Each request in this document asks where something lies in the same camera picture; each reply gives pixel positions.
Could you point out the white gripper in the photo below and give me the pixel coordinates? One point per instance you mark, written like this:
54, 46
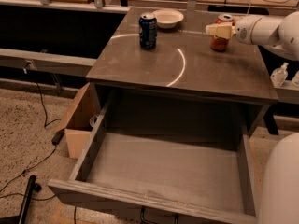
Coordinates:
244, 31

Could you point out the red coke can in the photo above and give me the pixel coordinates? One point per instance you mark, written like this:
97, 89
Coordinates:
218, 43

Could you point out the blue pepsi can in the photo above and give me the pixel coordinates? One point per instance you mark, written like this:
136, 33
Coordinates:
147, 30

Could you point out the open grey top drawer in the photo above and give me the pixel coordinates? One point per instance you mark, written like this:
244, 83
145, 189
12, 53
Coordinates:
163, 160

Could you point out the grey wooden cabinet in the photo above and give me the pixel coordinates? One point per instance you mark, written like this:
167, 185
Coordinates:
183, 63

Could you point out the white bowl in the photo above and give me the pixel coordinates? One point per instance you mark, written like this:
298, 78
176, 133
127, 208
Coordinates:
168, 18

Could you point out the clear sanitizer bottle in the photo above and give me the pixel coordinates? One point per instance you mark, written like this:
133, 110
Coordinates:
279, 75

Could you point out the tape roll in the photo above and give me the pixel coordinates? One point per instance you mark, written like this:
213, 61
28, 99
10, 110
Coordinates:
93, 120

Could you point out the cardboard box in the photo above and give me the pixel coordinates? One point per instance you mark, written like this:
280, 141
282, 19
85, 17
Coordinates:
76, 120

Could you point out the black power adapter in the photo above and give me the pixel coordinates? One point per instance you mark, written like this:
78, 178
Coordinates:
57, 137

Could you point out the black stand leg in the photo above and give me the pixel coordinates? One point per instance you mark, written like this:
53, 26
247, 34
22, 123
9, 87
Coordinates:
32, 186

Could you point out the metal rail beam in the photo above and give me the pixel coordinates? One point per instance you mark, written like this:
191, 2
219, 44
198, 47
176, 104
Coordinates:
46, 62

